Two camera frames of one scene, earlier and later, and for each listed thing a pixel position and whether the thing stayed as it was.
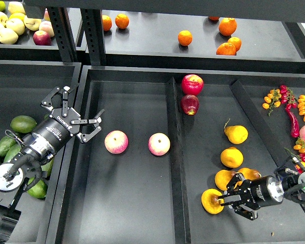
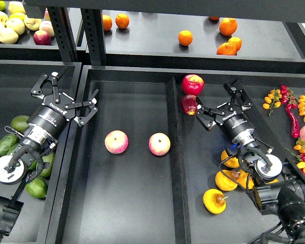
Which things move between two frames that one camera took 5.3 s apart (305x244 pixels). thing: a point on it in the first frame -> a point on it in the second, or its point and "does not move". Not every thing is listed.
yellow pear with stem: (210, 202) does not move
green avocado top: (23, 123) does not move
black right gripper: (254, 193) -> (232, 120)
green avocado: (39, 190) does not move
